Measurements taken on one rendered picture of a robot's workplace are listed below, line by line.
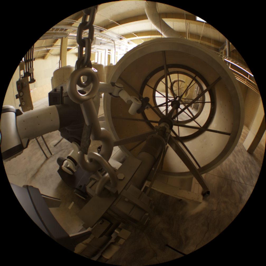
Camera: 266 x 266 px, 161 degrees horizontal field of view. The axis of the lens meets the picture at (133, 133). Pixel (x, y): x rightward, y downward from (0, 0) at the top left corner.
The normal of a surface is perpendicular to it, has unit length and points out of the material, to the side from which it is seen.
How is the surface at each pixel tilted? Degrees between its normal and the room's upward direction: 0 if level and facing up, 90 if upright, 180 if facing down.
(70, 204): 2
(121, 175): 0
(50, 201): 90
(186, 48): 90
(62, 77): 90
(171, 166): 18
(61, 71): 90
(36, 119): 69
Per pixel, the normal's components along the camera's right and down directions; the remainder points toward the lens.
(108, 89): 0.53, 0.76
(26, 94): 0.87, 0.31
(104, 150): -0.14, -0.03
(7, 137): 0.94, -0.13
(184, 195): 0.05, -0.83
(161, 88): -0.49, 0.46
